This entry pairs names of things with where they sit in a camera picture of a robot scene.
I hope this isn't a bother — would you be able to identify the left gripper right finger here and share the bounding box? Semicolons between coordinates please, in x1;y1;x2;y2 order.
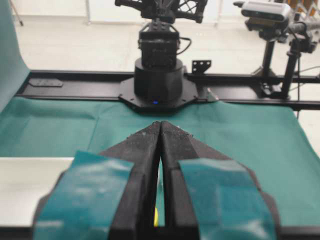
160;121;281;240

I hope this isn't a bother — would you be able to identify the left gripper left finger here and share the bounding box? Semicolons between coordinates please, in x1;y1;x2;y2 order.
32;121;160;240

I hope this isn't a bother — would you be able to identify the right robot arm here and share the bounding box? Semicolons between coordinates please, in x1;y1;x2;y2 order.
115;0;218;112

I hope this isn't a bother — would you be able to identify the white case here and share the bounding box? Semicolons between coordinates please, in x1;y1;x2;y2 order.
0;157;74;227

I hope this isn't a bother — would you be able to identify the green table cloth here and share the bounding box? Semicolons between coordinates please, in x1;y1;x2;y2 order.
0;97;320;226

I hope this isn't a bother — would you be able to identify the black clamp stand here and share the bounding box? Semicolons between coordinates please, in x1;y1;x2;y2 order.
261;21;320;100

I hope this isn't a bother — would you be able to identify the black angle bracket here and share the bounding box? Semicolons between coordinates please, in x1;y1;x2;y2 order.
192;60;212;75

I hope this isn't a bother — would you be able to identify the black camera stand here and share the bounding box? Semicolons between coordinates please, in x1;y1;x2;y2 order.
246;18;288;78

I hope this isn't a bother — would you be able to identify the black table rail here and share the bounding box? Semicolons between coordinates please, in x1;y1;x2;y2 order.
15;70;320;112

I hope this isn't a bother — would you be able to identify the grey depth camera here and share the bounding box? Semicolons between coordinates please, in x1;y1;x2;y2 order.
233;0;292;23

